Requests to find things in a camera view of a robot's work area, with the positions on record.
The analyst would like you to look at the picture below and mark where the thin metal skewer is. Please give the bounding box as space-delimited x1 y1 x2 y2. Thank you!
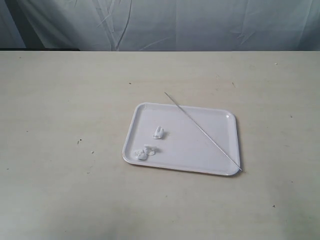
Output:
163 91 243 172

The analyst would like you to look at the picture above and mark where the white foam piece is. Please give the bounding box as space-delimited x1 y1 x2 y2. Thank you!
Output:
134 149 148 161
152 126 165 140
143 144 159 156

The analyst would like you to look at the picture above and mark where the grey backdrop curtain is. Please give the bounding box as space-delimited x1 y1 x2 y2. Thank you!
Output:
0 0 320 52

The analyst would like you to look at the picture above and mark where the white rectangular plastic tray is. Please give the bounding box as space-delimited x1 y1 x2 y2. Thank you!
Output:
122 102 241 176

